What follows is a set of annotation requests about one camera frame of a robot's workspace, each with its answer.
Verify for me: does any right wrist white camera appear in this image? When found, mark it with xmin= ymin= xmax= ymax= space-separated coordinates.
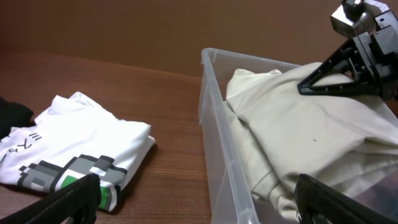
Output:
xmin=330 ymin=0 xmax=390 ymax=39

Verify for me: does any folded black garment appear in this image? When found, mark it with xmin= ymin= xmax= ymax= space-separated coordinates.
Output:
xmin=0 ymin=97 xmax=34 ymax=139

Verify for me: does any clear plastic storage container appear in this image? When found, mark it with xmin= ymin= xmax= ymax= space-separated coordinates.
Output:
xmin=198 ymin=48 xmax=295 ymax=224

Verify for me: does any folded white graphic t-shirt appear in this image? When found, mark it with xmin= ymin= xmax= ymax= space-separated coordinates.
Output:
xmin=1 ymin=92 xmax=155 ymax=212

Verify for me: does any cream cloth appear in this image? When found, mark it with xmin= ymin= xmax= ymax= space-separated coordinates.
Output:
xmin=224 ymin=63 xmax=397 ymax=222

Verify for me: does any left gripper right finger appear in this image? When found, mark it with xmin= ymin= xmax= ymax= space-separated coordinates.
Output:
xmin=294 ymin=174 xmax=397 ymax=224

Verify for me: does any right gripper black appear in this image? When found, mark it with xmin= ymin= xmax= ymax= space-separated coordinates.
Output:
xmin=297 ymin=25 xmax=397 ymax=100

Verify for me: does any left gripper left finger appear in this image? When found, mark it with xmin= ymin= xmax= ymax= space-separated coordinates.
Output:
xmin=1 ymin=174 xmax=101 ymax=224

